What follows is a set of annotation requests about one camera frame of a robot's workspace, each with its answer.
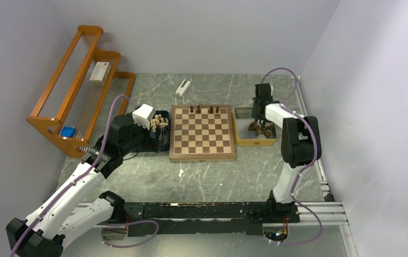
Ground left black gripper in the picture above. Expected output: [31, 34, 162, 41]
[120, 117, 166, 155]

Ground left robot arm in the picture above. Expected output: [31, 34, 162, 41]
[6, 114, 152, 256]

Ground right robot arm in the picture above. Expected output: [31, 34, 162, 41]
[248, 83, 322, 222]

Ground light wooden chess pieces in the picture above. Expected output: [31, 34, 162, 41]
[150, 114, 169, 132]

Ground dark chess pieces pile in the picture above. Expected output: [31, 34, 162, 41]
[247, 119, 275, 139]

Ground wooden chess board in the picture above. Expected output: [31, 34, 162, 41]
[169, 104, 236, 163]

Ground blue plastic tray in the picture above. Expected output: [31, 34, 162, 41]
[138, 110, 171, 153]

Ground yellow metal tin tray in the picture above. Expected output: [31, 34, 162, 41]
[232, 107, 278, 147]

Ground white plastic clip device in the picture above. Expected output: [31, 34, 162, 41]
[175, 79, 191, 97]

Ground blue small box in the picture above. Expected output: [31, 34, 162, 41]
[60, 126, 76, 138]

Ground orange wooden rack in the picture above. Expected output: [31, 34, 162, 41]
[26, 25, 135, 158]

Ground white red small box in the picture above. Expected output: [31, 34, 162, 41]
[89, 62, 111, 83]

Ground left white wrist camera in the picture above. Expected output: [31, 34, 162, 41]
[132, 104, 156, 130]

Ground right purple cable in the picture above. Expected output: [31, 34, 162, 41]
[261, 67, 323, 246]

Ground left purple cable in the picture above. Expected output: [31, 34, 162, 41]
[8, 94, 141, 257]

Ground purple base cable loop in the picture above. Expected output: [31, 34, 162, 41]
[101, 218, 160, 249]

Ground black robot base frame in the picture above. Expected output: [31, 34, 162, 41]
[97, 201, 300, 238]

